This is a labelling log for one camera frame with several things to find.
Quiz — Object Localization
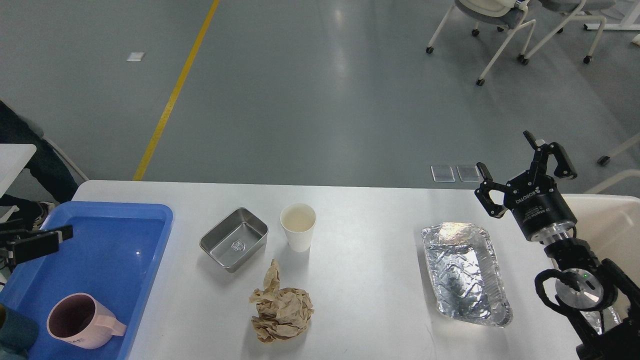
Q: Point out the floor outlet cover right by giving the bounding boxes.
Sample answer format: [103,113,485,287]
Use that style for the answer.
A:
[455,165,482,183]

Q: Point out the aluminium foil tray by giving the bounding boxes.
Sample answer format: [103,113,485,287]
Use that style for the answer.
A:
[420,222,514,328]

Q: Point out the stainless steel rectangular pan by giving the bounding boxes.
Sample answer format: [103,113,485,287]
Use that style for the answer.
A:
[199,207,269,274]

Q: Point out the white office chair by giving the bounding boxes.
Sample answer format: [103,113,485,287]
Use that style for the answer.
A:
[425,0,537,87]
[518,0,618,66]

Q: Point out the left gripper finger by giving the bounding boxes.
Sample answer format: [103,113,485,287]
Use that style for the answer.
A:
[0,219,26,240]
[7,225,74,265]

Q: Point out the pink plastic mug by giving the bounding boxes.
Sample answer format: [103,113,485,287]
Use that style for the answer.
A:
[45,292,128,350]

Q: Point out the white side table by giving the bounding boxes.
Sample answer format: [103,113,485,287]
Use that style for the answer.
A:
[0,144,88,201]

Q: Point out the blue plastic tray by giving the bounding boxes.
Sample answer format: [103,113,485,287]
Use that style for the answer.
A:
[1,201,173,360]

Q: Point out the person in beige sweater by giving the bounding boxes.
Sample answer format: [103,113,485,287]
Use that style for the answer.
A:
[0,102,78,230]

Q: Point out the white chair leg right edge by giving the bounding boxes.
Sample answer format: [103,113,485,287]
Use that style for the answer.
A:
[596,132,640,167]

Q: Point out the white office chair left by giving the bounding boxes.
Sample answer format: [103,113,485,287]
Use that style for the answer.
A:
[425,0,537,87]

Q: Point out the floor outlet cover left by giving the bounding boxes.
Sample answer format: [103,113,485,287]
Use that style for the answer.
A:
[430,165,456,183]

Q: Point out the beige plastic bin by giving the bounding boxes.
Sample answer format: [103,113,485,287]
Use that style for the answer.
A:
[563,194,640,285]

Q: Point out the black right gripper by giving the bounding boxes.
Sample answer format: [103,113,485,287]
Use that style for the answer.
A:
[474,130,578,243]

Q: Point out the teal cup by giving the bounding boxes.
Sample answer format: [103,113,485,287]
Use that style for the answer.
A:
[0,304,39,360]

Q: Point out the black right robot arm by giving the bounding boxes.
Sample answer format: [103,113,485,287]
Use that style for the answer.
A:
[474,130,640,360]

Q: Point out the floor outlet cover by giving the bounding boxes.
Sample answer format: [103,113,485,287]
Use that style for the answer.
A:
[455,165,482,183]
[430,165,456,183]

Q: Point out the crumpled brown paper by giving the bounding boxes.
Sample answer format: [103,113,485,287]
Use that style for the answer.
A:
[249,259,314,344]

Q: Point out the white paper cup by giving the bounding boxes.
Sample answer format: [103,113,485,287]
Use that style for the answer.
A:
[279,203,317,252]

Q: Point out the white office chair right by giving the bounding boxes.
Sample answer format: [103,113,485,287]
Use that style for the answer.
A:
[518,0,618,66]

